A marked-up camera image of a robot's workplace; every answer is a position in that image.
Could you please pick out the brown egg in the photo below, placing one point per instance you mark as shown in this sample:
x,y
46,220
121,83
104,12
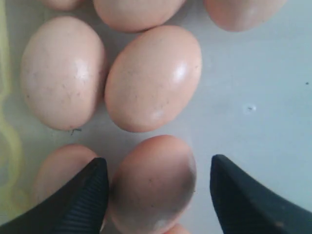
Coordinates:
x,y
153,186
241,15
58,168
177,229
62,5
153,78
62,73
136,15

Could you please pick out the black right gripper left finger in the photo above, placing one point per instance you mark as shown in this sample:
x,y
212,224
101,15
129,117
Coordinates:
x,y
78,207

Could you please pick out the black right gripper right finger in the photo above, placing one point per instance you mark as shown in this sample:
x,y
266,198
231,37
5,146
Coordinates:
x,y
245,206

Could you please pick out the clear plastic bin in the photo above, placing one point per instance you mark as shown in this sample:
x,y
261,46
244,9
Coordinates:
x,y
253,104

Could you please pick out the yellow plastic egg tray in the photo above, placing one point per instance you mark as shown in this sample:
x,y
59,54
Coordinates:
x,y
11,137

